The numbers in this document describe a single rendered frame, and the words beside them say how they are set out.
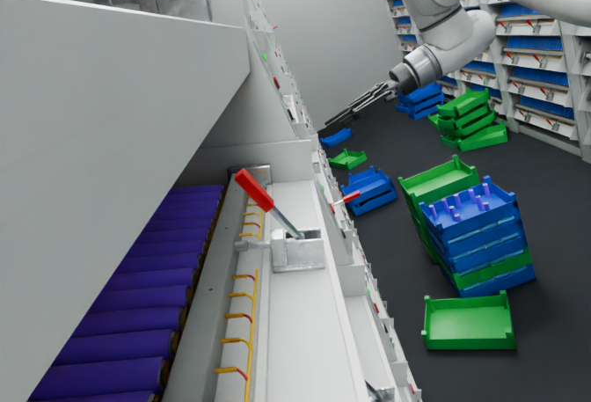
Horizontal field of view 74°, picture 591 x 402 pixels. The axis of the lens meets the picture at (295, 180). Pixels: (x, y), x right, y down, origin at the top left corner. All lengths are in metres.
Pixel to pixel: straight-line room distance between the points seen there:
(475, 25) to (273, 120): 0.67
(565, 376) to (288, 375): 1.38
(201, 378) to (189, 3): 0.20
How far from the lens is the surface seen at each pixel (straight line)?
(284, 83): 1.15
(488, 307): 1.77
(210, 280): 0.27
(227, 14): 0.45
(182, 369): 0.21
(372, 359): 0.49
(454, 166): 2.06
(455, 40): 1.00
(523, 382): 1.56
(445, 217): 1.72
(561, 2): 0.82
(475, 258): 1.69
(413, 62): 0.99
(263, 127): 0.46
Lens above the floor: 1.24
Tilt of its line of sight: 20 degrees down
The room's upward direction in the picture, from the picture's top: 25 degrees counter-clockwise
